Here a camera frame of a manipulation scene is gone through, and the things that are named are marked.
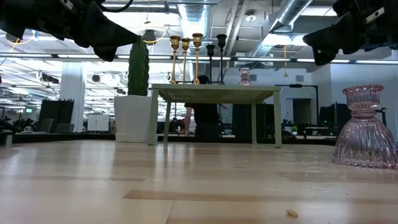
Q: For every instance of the pink ribbed glass candle holder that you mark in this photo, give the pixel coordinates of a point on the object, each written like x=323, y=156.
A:
x=363, y=143
x=244, y=81

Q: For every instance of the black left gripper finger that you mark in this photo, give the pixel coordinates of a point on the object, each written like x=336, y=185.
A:
x=105, y=31
x=105, y=53

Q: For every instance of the person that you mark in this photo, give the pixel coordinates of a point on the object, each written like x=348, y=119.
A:
x=205, y=115

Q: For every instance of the gold pendant lamp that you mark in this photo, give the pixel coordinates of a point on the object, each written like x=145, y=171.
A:
x=285, y=74

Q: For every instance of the green cactus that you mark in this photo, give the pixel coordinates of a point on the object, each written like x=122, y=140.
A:
x=138, y=68

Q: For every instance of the black round ceiling fixture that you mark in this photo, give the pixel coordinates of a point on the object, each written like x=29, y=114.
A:
x=150, y=36

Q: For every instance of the black computer monitor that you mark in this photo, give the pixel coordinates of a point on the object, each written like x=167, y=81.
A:
x=329, y=116

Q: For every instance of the small pale crumb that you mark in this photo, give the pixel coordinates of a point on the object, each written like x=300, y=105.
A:
x=292, y=213

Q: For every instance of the silver ventilation duct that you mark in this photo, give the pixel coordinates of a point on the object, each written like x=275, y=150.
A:
x=292, y=11
x=194, y=18

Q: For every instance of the black candlestick holder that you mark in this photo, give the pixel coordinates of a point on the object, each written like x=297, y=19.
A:
x=210, y=49
x=221, y=40

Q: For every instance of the white cabinet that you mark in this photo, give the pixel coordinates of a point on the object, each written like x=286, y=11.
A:
x=98, y=123

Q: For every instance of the gold candlestick holder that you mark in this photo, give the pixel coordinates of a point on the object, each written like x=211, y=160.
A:
x=175, y=42
x=197, y=39
x=185, y=43

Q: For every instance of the green perforated metal shelf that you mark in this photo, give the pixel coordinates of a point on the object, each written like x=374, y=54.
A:
x=214, y=88

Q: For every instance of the black cabinet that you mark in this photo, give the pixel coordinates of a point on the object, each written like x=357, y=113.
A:
x=57, y=112

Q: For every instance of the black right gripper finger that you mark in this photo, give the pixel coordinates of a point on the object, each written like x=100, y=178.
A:
x=322, y=56
x=339, y=34

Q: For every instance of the black metal table frame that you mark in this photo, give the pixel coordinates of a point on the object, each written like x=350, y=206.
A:
x=62, y=137

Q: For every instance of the long ceiling light strip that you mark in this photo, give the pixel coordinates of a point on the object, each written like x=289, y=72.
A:
x=306, y=60
x=227, y=58
x=267, y=59

